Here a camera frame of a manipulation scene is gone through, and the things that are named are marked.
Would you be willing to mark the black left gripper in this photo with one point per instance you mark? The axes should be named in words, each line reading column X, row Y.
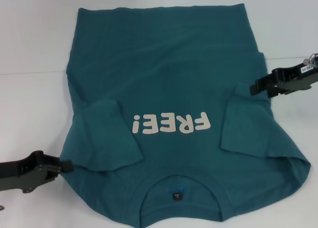
column 24, row 174

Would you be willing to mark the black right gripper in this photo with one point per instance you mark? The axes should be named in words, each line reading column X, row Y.
column 295, row 77

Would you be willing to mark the teal FREE print t-shirt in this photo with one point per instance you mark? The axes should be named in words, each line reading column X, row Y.
column 174, row 64

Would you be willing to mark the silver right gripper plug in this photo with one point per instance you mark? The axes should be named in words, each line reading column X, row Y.
column 311, row 59

